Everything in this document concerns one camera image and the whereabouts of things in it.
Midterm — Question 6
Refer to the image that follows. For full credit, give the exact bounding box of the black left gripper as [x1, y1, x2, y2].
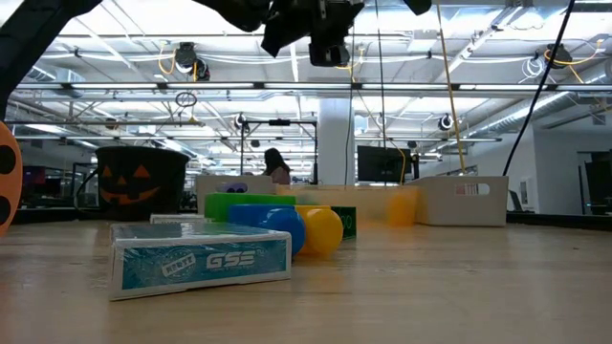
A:
[259, 0, 365, 59]

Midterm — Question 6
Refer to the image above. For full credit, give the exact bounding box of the bright green long toy brick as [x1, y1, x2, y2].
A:
[204, 192, 297, 224]

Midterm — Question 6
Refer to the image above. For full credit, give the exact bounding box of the dark green toy brick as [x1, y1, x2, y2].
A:
[331, 205, 359, 241]

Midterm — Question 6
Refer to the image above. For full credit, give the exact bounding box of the long ceiling light strip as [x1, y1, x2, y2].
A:
[0, 81, 612, 94]

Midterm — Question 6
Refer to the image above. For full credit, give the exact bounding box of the white building column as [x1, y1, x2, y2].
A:
[317, 97, 356, 186]

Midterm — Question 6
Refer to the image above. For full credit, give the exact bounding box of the person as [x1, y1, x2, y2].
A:
[261, 147, 293, 186]

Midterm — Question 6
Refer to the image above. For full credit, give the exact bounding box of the white plastic bin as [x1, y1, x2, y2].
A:
[409, 175, 509, 228]
[195, 174, 278, 219]

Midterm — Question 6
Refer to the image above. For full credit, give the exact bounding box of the black computer monitor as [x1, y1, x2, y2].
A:
[356, 145, 413, 185]

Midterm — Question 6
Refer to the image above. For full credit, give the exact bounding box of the orange translucent bin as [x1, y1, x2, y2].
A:
[275, 184, 425, 226]

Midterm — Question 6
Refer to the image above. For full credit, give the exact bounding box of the black pumpkin-face bucket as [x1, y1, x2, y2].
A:
[94, 145, 191, 222]

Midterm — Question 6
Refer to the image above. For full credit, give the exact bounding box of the Nertz playing card deck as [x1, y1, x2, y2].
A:
[108, 222, 294, 302]

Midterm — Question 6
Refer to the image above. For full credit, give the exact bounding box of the orange foam die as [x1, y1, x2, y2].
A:
[0, 122, 24, 239]

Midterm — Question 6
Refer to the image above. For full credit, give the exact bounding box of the black background rig frame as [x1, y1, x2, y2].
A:
[240, 118, 320, 186]

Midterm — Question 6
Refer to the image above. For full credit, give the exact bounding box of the thin black hanging cable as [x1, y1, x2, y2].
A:
[373, 0, 387, 150]

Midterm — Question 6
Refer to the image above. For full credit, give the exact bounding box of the yellow hanging cable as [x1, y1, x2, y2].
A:
[435, 0, 468, 177]

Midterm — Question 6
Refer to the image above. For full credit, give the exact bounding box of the silver ceiling duct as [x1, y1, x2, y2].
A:
[18, 54, 85, 85]

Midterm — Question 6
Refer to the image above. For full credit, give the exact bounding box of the thick black hanging cable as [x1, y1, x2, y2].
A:
[501, 0, 578, 177]

